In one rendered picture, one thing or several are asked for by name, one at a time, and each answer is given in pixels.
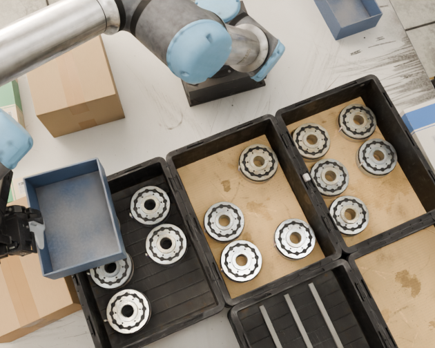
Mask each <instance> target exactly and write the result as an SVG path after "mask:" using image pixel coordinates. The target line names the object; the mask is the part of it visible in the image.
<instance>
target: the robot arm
mask: <svg viewBox="0 0 435 348"><path fill-rule="evenodd" d="M119 31H126V32H129V33H131V34H132V35H133V36H134V37H135V38H136V39H137V40H138V41H139V42H140V43H142V44H143V45H144V46H145V47H146V48H147V49H149V50H150V51H151V52H152V53H153V54H154V55H155V56H156V57H157V58H158V59H159V60H160V61H161V62H163V63H164V64H165V65H166V66H167V67H168V68H169V69H170V71H171V72H172V73H173V74H174V75H175V76H177V77H179V78H181V79H182V80H183V81H185V82H186V83H189V84H199V83H202V82H203V81H206V79H207V78H211V77H212V76H214V74H215V73H216V72H217V71H221V70H224V69H227V68H228V67H232V68H233V69H234V70H236V71H239V72H242V73H246V74H248V75H249V76H250V78H252V79H254V80H255V81H261V80H262V79H264V78H265V76H266V75H267V74H268V73H269V72H270V71H271V69H272V68H273V67H274V66H275V65H276V63H277V62H278V61H279V59H280V58H281V56H282V55H283V53H284V51H285V46H284V44H282V43H281V42H280V40H279V39H276V38H275V37H274V36H273V35H272V34H271V33H270V32H269V31H267V30H266V29H265V28H264V27H262V26H261V25H260V24H259V23H258V22H257V21H256V20H255V19H253V18H252V17H251V16H249V15H248V14H247V13H246V12H245V11H243V9H241V8H240V0H195V3H194V2H193V1H191V0H60V1H58V2H56V3H53V4H51V5H49V6H46V7H45V8H42V9H40V10H38V11H36V12H33V13H31V14H29V15H26V16H24V17H22V18H20V19H18V20H16V21H13V22H11V23H9V24H6V25H4V26H2V27H0V87H2V86H3V85H5V84H7V83H9V82H11V81H13V80H15V79H16V78H18V77H20V76H22V75H24V74H26V73H29V72H30V71H31V70H34V69H35V68H38V67H40V66H42V65H44V64H45V63H47V62H49V61H51V60H53V59H55V58H57V57H59V56H60V55H62V54H64V53H66V52H68V51H70V50H72V49H74V48H76V47H77V46H80V45H82V44H84V43H86V42H87V41H89V40H91V39H93V38H95V37H97V36H99V35H101V34H102V33H104V34H105V35H113V34H115V33H117V32H119ZM32 146H33V139H32V137H31V135H30V134H29V132H28V131H27V130H26V129H25V128H24V127H23V126H22V125H21V124H19V123H18V122H17V121H16V120H15V119H14V118H13V117H11V116H10V115H9V114H7V112H6V111H4V110H3V109H1V108H0V259H2V258H6V257H8V256H9V255H11V256H13V255H20V256H21V257H23V256H25V255H29V254H31V253H37V246H36V242H37V245H38V247H39V248H40V249H43V248H44V231H45V229H46V228H45V224H44V219H43V216H42V214H41V211H39V210H37V209H32V208H30V207H28V208H26V207H25V206H20V205H11V206H7V203H8V196H9V192H10V186H11V183H12V176H13V172H12V169H14V168H15V167H16V166H17V163H18V162H19V161H20V160H21V159H22V158H23V157H24V156H25V155H26V154H27V153H28V151H29V150H30V149H31V148H32ZM31 247H32V250H31ZM0 264H1V262H0Z"/></svg>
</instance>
